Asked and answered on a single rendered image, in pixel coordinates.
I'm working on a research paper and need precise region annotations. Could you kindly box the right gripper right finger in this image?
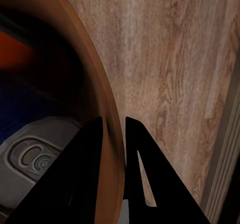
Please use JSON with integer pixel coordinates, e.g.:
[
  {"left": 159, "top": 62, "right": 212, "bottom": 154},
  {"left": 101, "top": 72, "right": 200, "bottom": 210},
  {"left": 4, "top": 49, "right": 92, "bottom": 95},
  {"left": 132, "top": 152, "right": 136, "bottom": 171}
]
[{"left": 125, "top": 117, "right": 211, "bottom": 224}]

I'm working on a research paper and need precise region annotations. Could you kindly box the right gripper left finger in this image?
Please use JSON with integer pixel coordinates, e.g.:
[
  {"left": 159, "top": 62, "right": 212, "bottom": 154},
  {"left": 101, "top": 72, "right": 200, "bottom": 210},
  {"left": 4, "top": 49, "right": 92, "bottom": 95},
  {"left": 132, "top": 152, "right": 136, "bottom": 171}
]
[{"left": 4, "top": 117, "right": 103, "bottom": 224}]

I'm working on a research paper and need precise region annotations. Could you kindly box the trash can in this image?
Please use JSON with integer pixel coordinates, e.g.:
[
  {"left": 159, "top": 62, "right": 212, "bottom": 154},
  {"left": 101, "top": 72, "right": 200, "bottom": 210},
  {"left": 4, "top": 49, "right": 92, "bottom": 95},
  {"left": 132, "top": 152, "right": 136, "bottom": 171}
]
[{"left": 0, "top": 0, "right": 126, "bottom": 224}]

